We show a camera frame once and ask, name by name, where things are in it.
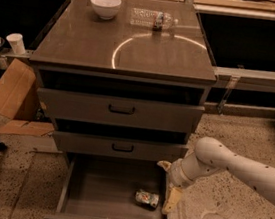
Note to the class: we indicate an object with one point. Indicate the bottom grey open drawer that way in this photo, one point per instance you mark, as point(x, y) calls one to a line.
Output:
point(98, 187)

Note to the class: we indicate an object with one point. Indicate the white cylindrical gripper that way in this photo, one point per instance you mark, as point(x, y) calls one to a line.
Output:
point(173, 176)

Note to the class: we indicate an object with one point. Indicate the white paper cup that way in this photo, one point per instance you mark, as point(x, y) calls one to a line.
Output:
point(16, 42)

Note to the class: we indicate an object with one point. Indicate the flat brown cardboard piece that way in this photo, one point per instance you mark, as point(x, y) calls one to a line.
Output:
point(19, 127)

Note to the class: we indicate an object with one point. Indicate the upright brown cardboard box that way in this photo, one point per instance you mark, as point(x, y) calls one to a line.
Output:
point(18, 96)

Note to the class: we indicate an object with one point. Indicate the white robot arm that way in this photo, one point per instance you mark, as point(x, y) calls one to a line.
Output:
point(209, 157)

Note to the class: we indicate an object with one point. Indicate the clear plastic water bottle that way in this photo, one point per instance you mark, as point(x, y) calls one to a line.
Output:
point(153, 19)

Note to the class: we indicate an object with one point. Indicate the white ceramic bowl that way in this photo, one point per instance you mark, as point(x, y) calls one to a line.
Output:
point(106, 9)

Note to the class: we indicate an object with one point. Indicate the grey drawer cabinet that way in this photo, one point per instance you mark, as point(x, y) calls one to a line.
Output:
point(85, 54)

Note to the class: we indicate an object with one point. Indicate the middle grey drawer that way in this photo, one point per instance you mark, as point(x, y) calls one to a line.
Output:
point(116, 147)

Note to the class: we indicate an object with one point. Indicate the green white 7up can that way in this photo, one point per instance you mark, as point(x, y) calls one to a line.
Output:
point(147, 199)

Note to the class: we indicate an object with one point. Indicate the top grey drawer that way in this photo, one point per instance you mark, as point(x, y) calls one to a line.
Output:
point(120, 111)

